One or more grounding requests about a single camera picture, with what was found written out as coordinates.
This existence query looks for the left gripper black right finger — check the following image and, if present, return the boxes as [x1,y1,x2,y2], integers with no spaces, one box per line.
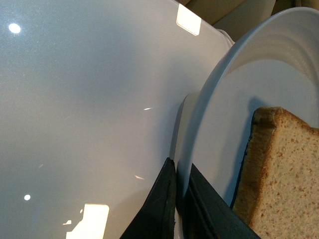
[178,165,259,239]

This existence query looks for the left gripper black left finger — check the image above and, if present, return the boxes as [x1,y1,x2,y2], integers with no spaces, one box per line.
[121,158,176,239]

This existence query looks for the brown bread slice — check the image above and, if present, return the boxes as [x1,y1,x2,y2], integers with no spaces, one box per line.
[233,107,319,239]

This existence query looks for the white ceramic plate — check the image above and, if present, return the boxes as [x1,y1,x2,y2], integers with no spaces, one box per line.
[173,7,319,239]

